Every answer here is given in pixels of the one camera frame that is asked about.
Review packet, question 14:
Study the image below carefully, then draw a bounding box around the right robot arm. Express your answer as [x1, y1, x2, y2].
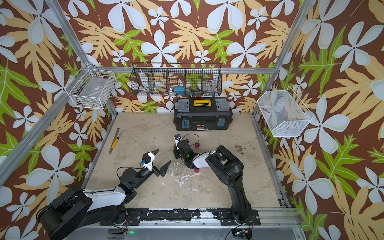
[173, 140, 252, 224]

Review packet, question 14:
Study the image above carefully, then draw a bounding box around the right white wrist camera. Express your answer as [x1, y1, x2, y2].
[174, 134, 182, 145]

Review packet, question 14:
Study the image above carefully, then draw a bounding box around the yellow handled metal file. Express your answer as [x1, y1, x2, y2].
[109, 128, 120, 154]

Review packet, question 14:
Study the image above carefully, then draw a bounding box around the white wire basket right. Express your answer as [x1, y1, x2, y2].
[257, 87, 314, 138]

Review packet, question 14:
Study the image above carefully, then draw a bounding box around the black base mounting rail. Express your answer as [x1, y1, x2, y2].
[99, 207, 261, 226]

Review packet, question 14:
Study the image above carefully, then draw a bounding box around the white wire basket left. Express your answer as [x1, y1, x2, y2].
[65, 64, 117, 110]

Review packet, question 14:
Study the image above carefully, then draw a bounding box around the black toolbox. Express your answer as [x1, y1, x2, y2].
[173, 97, 233, 132]

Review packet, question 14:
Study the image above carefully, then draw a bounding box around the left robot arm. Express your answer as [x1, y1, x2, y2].
[36, 150, 171, 240]

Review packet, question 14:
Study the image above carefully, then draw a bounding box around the blue object in basket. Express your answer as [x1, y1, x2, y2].
[174, 87, 185, 96]

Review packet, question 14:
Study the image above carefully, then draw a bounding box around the white wire basket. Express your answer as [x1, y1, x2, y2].
[257, 87, 314, 138]
[65, 64, 117, 110]

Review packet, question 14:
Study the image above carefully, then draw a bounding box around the black wire basket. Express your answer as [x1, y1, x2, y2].
[130, 63, 223, 97]

